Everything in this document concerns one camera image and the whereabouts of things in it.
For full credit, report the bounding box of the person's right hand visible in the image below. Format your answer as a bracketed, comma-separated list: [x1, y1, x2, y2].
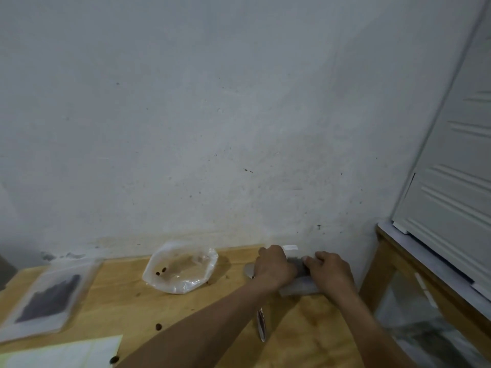
[303, 251, 358, 300]

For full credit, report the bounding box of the person's left hand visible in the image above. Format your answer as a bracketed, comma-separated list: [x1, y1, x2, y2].
[253, 245, 298, 292]

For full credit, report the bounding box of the grey clear plastic pouch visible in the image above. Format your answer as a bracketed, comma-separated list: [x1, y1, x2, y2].
[244, 245, 321, 297]

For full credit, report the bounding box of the person's left forearm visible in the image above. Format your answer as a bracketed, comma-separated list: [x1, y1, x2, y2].
[115, 278, 293, 368]

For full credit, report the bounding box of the person's right forearm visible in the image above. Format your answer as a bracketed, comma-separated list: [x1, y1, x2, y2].
[325, 289, 418, 368]

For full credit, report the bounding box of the wooden side table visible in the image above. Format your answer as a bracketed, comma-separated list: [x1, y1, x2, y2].
[358, 223, 491, 352]

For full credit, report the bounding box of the metal spoon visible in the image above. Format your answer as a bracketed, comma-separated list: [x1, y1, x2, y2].
[256, 307, 267, 343]

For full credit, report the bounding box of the open clear plastic bag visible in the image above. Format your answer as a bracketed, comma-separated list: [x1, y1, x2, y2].
[141, 241, 219, 295]

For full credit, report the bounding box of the white slab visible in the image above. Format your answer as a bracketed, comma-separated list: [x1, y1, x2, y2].
[377, 221, 491, 321]

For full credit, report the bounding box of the white panelled door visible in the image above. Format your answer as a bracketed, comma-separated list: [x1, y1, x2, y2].
[391, 0, 491, 292]

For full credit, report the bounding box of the flat pouch of dark beans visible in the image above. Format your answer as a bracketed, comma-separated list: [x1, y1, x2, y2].
[0, 258, 103, 344]

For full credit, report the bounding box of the white paper sheet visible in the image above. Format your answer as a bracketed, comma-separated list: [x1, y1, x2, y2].
[0, 335, 123, 368]

